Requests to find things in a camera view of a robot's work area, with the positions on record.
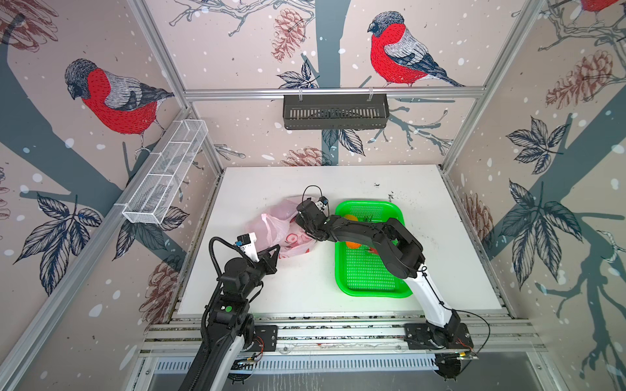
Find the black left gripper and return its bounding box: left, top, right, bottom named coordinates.
left=240, top=243, right=280, bottom=300

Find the pink plastic bag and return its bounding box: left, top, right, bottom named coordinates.
left=246, top=196, right=317, bottom=259

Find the green plastic perforated basket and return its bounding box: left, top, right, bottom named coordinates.
left=334, top=200, right=412, bottom=299

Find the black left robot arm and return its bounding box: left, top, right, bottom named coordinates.
left=179, top=237, right=280, bottom=390

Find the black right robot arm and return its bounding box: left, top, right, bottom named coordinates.
left=296, top=199, right=461, bottom=346

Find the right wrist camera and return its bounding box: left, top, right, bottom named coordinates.
left=316, top=196, right=329, bottom=212

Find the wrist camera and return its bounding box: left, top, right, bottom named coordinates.
left=316, top=196, right=329, bottom=212
left=235, top=232, right=259, bottom=263

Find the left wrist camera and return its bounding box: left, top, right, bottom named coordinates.
left=235, top=232, right=259, bottom=263

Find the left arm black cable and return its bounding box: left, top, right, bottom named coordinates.
left=208, top=236, right=246, bottom=280

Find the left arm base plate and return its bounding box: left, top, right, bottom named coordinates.
left=242, top=325, right=278, bottom=353

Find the aluminium mounting rail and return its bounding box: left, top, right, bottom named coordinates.
left=141, top=312, right=546, bottom=375

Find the black hanging wall basket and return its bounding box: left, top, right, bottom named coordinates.
left=283, top=94, right=390, bottom=130

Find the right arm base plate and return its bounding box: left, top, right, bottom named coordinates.
left=404, top=323, right=474, bottom=350

